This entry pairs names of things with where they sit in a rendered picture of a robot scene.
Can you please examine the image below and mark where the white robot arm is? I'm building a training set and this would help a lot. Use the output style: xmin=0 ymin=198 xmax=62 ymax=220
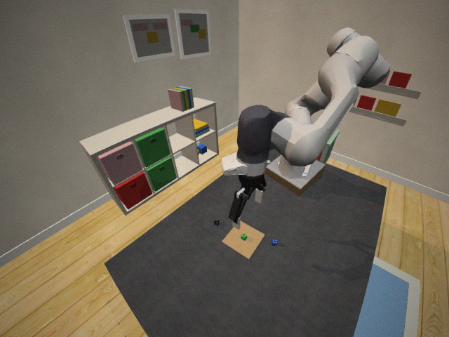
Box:
xmin=221 ymin=27 xmax=391 ymax=178

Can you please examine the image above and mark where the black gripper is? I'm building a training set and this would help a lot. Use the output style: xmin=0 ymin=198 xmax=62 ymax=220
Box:
xmin=228 ymin=174 xmax=267 ymax=230

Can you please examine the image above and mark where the tan square mat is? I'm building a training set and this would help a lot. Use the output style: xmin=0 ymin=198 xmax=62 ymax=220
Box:
xmin=222 ymin=221 xmax=265 ymax=260

